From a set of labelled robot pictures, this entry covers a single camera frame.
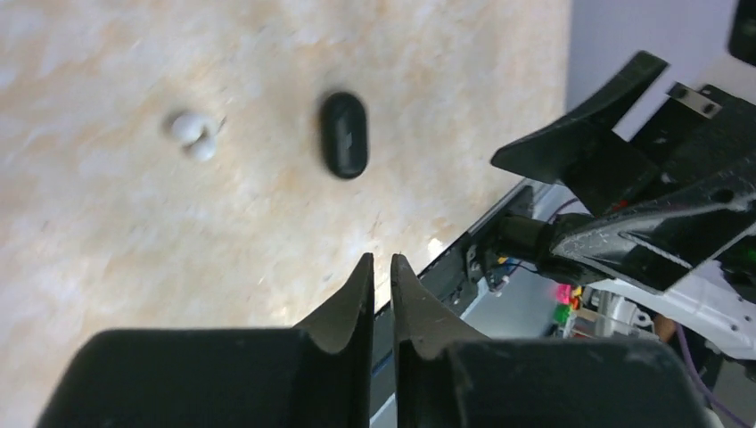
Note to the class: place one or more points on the black oval charging case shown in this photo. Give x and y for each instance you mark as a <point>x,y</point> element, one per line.
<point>343,123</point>

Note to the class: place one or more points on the white earbud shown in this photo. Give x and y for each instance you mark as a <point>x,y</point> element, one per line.
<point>197,133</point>

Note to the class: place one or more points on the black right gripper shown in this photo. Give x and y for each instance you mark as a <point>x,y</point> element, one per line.
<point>677,194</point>

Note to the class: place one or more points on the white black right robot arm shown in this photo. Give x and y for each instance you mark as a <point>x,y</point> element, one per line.
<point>704,300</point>

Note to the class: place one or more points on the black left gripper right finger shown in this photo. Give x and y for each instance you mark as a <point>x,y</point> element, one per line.
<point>448,374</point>

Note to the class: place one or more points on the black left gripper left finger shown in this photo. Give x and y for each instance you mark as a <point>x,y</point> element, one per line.
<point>316,373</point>

